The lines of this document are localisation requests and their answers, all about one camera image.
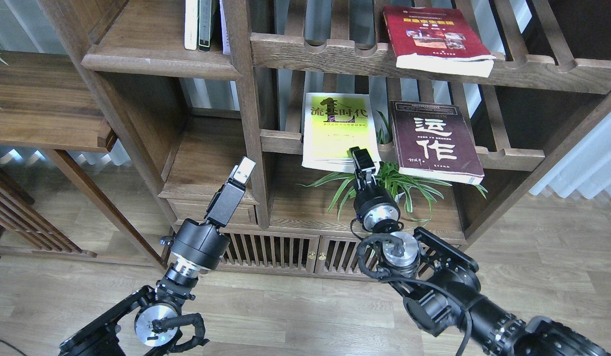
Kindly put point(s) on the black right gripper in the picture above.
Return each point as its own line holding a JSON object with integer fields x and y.
{"x": 374, "y": 206}

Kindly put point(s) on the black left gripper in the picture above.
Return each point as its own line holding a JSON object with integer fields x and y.
{"x": 200, "y": 245}

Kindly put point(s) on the yellow green cover book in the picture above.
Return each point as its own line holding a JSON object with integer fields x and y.
{"x": 334, "y": 123}

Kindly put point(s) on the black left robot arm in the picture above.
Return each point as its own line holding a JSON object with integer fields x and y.
{"x": 159, "y": 322}

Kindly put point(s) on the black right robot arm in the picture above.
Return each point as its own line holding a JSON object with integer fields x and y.
{"x": 439, "y": 285}

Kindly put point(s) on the green spider plant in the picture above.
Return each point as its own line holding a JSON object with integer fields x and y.
{"x": 387, "y": 176}

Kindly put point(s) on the dark wooden bookshelf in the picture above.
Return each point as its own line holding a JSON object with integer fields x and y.
{"x": 186, "y": 117}

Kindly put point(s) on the dark maroon cover book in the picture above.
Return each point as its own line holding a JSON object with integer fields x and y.
{"x": 433, "y": 141}

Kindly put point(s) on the red cover book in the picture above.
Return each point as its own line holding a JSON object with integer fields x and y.
{"x": 435, "y": 39}

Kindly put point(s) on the dark green upright book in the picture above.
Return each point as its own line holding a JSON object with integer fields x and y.
{"x": 206, "y": 17}

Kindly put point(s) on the white upright book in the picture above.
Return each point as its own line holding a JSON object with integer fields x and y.
{"x": 190, "y": 39}

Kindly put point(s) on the wooden side table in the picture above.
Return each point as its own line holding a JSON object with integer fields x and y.
{"x": 45, "y": 104}

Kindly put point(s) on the white curtain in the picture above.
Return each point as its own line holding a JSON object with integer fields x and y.
{"x": 585, "y": 170}

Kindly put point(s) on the wooden slatted rack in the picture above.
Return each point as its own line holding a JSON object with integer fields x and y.
{"x": 18, "y": 216}

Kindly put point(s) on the white book behind post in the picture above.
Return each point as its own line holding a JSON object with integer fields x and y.
{"x": 224, "y": 30}

